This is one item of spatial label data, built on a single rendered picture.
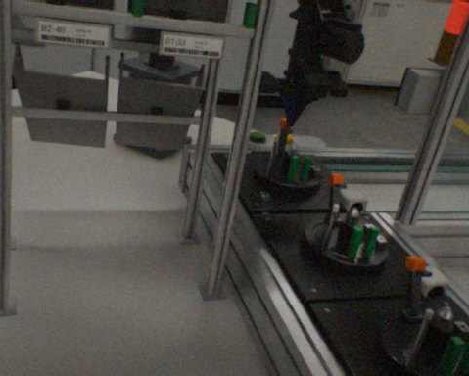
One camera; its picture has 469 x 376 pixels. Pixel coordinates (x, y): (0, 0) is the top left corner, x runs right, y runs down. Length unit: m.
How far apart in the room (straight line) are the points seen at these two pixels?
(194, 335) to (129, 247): 0.25
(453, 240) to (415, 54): 4.43
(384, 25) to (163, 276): 4.52
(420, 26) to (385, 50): 0.34
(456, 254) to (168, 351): 0.64
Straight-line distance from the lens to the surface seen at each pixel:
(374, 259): 1.01
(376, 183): 1.47
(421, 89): 1.12
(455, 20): 1.12
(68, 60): 4.20
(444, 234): 1.28
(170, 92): 1.00
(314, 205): 1.16
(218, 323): 1.00
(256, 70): 0.88
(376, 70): 5.52
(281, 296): 0.92
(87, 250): 1.13
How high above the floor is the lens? 1.49
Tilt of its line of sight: 26 degrees down
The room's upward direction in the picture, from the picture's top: 11 degrees clockwise
